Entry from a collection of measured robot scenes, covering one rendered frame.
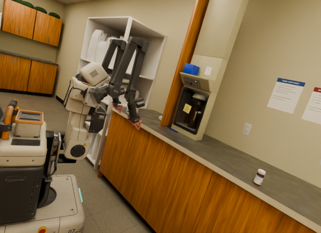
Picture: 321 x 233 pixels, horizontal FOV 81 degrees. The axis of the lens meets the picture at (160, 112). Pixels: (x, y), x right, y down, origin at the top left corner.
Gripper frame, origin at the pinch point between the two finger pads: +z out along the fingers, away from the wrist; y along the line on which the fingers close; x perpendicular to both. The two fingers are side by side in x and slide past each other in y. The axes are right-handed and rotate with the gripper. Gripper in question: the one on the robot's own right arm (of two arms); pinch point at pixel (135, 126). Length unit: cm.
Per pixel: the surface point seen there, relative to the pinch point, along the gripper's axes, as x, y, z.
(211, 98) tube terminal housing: -73, -6, -3
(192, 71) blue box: -66, 9, -27
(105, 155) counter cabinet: 20, 78, 65
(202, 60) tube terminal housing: -80, 12, -34
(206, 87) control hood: -69, -5, -14
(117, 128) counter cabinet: 0, 68, 30
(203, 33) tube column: -89, 20, -57
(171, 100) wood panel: -51, 28, 1
